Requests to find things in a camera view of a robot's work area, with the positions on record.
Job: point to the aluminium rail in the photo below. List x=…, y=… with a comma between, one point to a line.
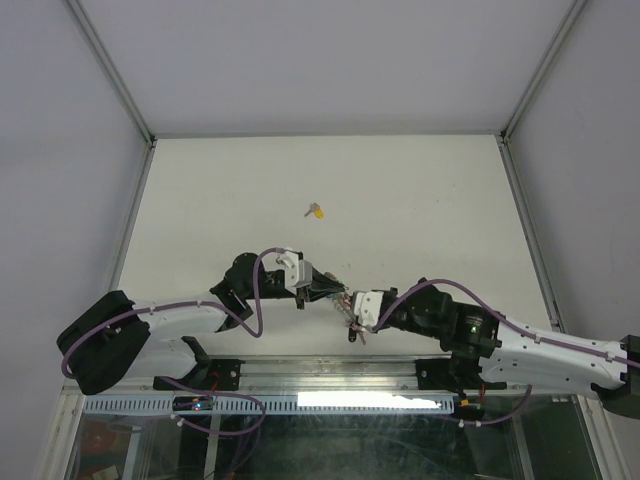
x=325, y=371

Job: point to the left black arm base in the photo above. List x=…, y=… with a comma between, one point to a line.
x=206, y=373

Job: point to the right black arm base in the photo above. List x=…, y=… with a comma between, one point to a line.
x=450, y=375

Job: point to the key with yellow tag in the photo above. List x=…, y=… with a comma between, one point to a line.
x=315, y=210

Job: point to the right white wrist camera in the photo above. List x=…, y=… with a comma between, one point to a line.
x=366, y=307

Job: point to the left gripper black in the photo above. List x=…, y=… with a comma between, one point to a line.
x=321, y=286

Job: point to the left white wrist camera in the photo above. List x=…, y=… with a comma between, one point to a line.
x=298, y=272

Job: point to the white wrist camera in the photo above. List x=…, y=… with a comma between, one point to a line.
x=298, y=272
x=366, y=307

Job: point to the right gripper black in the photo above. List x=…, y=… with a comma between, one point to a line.
x=392, y=292

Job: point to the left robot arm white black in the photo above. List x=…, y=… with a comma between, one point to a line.
x=118, y=338

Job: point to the metal disc with keyrings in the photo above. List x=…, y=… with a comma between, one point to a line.
x=342, y=304

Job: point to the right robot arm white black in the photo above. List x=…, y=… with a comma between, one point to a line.
x=486, y=344

